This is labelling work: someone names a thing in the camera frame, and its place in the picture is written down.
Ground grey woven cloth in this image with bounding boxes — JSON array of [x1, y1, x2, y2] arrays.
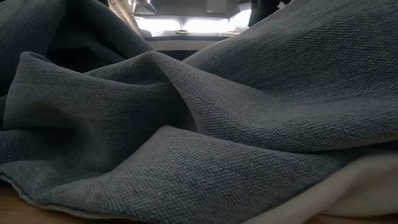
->
[[0, 0, 398, 223]]

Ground white cloth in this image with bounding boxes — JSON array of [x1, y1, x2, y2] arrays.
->
[[241, 148, 398, 224]]

